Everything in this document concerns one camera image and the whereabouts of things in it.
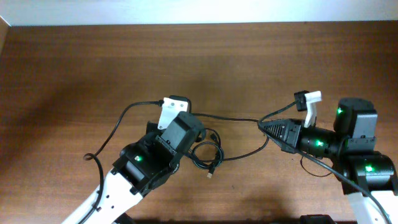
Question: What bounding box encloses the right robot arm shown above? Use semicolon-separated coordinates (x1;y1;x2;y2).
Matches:
257;98;397;223

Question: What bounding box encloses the black USB cable thick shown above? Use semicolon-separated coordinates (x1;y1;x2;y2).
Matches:
186;126;270;169

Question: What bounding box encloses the black USB cable thin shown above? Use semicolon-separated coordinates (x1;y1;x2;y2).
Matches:
189;128;224;179

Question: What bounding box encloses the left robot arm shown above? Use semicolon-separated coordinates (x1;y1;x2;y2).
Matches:
64;111;206;223

